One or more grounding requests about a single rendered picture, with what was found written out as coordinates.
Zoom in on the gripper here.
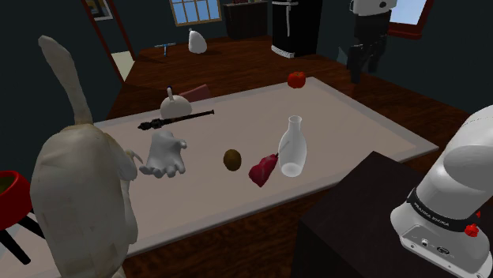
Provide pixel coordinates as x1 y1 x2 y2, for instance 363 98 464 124
346 10 392 85

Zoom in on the grey table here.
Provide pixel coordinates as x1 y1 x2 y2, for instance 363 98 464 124
0 76 440 278

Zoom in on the red tomato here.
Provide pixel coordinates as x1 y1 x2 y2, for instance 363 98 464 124
286 70 307 90

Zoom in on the black refrigerator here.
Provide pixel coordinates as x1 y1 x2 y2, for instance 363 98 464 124
270 0 324 59

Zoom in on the clear glass bottle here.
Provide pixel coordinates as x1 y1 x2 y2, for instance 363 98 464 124
277 115 309 178

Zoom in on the dark cabinet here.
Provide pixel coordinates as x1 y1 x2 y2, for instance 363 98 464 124
222 0 269 40

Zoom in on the dark red meat piece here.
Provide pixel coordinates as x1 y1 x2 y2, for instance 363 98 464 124
247 152 280 189

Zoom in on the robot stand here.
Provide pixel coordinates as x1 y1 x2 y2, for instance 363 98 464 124
290 150 493 278

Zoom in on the brown kiwi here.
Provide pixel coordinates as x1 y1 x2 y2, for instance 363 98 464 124
223 148 243 172

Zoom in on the white sack-shaped object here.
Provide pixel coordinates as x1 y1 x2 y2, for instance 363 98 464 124
187 28 209 55

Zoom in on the dark red chair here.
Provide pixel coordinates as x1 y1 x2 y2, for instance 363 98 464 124
178 83 212 103

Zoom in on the small blue grey tool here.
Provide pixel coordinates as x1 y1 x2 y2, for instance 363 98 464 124
154 41 177 58

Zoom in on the black wand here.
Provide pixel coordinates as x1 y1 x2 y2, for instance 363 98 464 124
137 109 216 132

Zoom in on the white glove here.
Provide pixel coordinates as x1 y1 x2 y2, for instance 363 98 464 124
138 130 189 179

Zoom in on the white rabbit figure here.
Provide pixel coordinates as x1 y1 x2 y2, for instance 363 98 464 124
29 35 145 278

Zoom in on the red stool with black legs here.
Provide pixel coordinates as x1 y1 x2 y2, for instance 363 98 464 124
0 170 46 266

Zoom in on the window with red frame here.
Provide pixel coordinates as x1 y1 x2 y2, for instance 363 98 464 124
387 0 435 41

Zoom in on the window with wooden frame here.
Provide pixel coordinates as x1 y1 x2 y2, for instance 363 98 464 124
168 0 224 28

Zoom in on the white dome with handle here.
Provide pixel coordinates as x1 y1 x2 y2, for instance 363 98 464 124
159 85 193 120

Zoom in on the red door frame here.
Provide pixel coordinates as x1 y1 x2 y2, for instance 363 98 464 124
80 0 137 85

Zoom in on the framed wall picture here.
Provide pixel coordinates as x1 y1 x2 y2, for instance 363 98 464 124
84 0 115 22

